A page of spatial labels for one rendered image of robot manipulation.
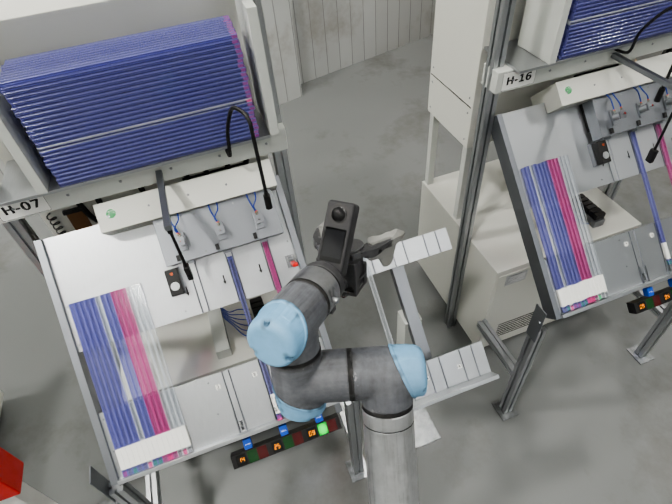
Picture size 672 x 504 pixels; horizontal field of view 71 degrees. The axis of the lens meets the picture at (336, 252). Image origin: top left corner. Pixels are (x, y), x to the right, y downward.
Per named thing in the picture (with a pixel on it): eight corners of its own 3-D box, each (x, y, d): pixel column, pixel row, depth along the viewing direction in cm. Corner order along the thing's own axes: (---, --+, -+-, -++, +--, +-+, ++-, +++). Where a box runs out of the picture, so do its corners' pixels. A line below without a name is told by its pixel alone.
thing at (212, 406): (337, 394, 148) (339, 396, 145) (121, 474, 135) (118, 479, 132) (319, 335, 147) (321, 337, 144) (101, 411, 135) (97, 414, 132)
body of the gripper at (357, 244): (330, 272, 86) (299, 308, 76) (328, 229, 82) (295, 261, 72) (370, 280, 83) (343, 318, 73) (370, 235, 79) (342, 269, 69)
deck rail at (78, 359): (124, 474, 138) (119, 484, 132) (117, 477, 138) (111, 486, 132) (49, 240, 137) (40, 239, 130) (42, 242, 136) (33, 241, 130)
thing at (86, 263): (301, 280, 149) (303, 280, 144) (84, 349, 137) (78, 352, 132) (270, 179, 149) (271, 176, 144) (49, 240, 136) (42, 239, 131)
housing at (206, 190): (274, 192, 150) (277, 185, 136) (115, 237, 141) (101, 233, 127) (267, 168, 150) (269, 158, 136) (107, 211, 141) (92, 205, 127)
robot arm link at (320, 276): (282, 273, 68) (333, 283, 66) (296, 259, 72) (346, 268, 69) (286, 316, 72) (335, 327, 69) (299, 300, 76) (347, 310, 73)
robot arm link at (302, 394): (352, 423, 68) (346, 362, 63) (274, 428, 68) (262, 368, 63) (350, 385, 75) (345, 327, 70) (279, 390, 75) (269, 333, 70)
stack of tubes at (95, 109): (261, 136, 126) (239, 33, 107) (59, 187, 117) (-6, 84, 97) (250, 114, 135) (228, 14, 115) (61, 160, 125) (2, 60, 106)
